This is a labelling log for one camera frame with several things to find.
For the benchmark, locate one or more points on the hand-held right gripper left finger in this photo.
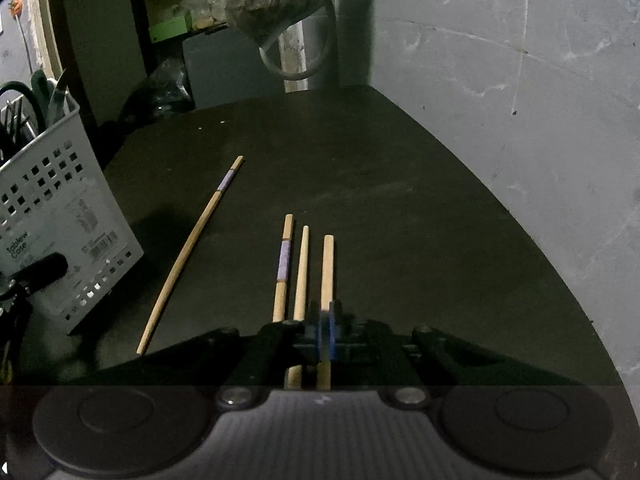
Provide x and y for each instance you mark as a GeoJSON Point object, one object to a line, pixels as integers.
{"type": "Point", "coordinates": [316, 340]}

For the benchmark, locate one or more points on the grey cabinet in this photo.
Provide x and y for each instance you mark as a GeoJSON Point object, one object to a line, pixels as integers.
{"type": "Point", "coordinates": [230, 70]}

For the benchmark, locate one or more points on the orange wall plug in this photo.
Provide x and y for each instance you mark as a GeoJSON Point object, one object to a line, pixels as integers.
{"type": "Point", "coordinates": [15, 6]}

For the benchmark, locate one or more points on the black plastic bag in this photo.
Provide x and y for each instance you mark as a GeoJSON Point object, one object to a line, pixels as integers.
{"type": "Point", "coordinates": [160, 92]}

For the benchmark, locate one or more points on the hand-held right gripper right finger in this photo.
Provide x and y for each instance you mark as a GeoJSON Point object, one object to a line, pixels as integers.
{"type": "Point", "coordinates": [336, 340]}

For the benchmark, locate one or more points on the white perforated utensil basket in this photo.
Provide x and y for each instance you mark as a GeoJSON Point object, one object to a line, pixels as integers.
{"type": "Point", "coordinates": [65, 220]}

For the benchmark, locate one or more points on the plain wooden chopstick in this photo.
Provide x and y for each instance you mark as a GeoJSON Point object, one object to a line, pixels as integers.
{"type": "Point", "coordinates": [328, 270]}

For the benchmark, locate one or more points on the green box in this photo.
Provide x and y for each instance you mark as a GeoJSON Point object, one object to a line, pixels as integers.
{"type": "Point", "coordinates": [170, 30]}

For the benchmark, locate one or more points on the purple banded wooden chopstick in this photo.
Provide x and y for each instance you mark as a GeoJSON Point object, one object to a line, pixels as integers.
{"type": "Point", "coordinates": [190, 245]}
{"type": "Point", "coordinates": [283, 265]}

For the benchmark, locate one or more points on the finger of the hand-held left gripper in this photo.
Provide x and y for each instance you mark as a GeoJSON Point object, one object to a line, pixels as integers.
{"type": "Point", "coordinates": [42, 269]}

